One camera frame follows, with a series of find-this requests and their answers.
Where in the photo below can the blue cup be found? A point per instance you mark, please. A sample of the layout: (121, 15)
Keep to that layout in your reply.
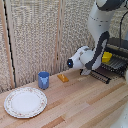
(43, 80)

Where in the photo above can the yellow bowl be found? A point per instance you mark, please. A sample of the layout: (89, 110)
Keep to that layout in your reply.
(107, 57)

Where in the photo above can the woven folding screen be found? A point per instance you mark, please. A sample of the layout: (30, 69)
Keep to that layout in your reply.
(33, 36)

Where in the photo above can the black dish rack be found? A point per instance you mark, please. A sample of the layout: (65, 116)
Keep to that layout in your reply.
(100, 77)

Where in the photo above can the white floral rim plate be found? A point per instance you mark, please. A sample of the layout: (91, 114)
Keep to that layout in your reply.
(25, 102)

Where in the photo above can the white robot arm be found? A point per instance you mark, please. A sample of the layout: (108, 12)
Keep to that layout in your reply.
(98, 26)

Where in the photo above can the orange block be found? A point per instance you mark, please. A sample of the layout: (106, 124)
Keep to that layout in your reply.
(62, 78)

